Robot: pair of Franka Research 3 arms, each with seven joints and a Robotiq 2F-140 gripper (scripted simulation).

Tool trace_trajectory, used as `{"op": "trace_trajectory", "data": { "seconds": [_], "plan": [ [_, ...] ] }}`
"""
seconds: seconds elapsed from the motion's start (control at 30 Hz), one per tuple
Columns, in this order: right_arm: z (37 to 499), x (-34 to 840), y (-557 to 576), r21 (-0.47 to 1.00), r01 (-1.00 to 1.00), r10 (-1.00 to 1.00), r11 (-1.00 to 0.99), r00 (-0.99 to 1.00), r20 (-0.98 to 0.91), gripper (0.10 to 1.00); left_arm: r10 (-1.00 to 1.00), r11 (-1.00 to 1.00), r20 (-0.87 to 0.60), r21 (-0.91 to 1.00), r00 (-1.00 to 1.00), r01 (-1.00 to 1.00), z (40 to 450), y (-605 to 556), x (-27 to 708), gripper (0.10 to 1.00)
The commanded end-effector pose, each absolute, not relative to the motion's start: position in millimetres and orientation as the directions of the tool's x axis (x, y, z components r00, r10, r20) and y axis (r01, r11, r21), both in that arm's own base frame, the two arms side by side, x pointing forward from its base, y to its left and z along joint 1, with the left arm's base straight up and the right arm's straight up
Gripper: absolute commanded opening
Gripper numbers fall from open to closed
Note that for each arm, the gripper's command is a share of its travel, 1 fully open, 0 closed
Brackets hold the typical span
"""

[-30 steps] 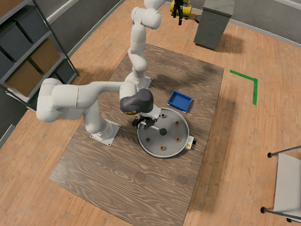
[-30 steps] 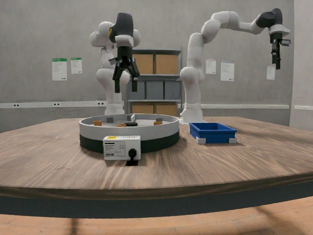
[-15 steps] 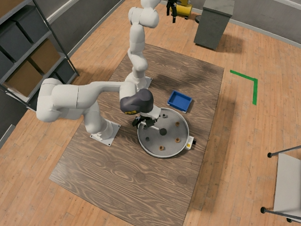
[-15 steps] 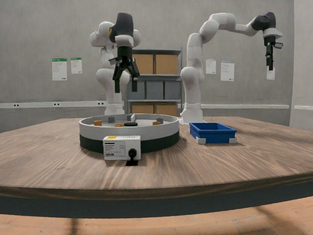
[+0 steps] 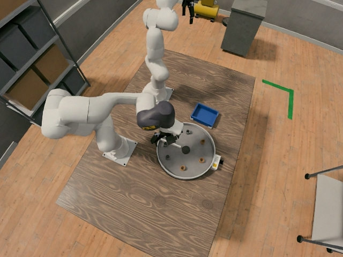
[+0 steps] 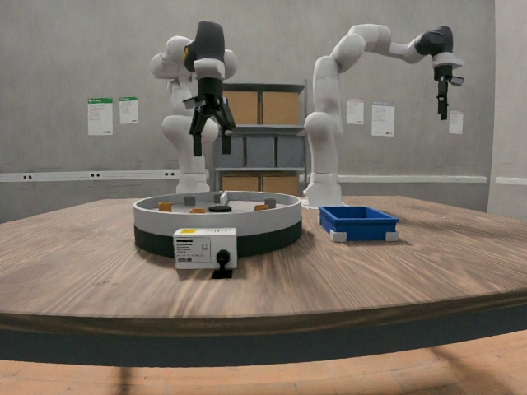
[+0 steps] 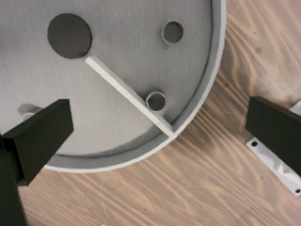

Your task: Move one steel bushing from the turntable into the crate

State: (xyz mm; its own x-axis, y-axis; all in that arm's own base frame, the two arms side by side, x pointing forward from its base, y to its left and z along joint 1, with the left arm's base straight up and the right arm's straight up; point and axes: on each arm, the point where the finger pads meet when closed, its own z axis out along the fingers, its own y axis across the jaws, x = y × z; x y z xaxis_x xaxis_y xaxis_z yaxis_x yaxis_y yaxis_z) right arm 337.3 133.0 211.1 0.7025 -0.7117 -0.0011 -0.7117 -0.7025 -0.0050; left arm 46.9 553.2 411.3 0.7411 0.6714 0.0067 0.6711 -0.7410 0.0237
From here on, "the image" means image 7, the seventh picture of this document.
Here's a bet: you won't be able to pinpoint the grey metal ring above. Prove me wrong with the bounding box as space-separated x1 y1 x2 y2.
160 19 185 45
146 89 167 113
21 107 43 122

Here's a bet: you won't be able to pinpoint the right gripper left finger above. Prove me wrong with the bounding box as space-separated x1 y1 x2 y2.
0 99 74 226

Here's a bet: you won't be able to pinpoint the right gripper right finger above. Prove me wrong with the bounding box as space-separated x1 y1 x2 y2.
245 96 301 177

